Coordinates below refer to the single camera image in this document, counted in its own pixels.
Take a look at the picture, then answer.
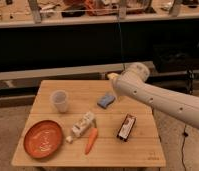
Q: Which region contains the metal frame leg left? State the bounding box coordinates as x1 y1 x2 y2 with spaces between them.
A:
28 0 41 23

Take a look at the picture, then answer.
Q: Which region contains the black cable on floor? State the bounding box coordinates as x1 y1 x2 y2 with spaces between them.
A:
180 124 191 171

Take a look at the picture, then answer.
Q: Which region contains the orange ceramic bowl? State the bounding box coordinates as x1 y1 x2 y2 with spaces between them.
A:
23 120 63 159

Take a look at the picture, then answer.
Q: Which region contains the dark chocolate bar package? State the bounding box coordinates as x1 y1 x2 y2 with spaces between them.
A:
117 114 136 141

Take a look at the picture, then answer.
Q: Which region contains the orange tool on bench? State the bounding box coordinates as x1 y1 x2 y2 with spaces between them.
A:
84 0 118 16

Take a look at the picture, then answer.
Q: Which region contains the black box on shelf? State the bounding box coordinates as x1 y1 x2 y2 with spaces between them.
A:
152 43 199 73

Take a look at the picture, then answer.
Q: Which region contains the long wooden bench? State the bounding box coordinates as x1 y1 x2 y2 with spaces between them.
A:
0 0 199 28

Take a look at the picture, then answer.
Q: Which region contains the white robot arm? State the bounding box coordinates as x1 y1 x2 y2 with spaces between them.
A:
108 62 199 129

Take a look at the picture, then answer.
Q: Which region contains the metal frame leg middle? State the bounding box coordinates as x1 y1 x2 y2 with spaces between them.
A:
118 0 127 19

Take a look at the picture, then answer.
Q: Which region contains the white plastic bottle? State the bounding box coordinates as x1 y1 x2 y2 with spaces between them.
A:
66 112 95 143

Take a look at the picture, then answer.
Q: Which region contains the metal frame leg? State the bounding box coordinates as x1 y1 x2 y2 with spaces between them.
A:
28 0 41 23
118 0 127 19

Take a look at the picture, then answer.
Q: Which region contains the blue sponge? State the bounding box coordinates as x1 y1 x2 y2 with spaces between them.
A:
97 93 115 109

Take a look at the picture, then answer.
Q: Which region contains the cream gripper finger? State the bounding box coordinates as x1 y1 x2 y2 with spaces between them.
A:
107 73 118 80

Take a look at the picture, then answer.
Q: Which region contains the translucent white cup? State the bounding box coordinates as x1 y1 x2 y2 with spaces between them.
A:
50 90 68 113

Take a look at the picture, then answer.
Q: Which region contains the orange carrot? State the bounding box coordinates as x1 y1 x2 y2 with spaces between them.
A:
85 128 98 154

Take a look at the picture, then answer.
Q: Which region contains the blue hanging cable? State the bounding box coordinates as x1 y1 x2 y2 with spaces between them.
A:
117 19 127 73

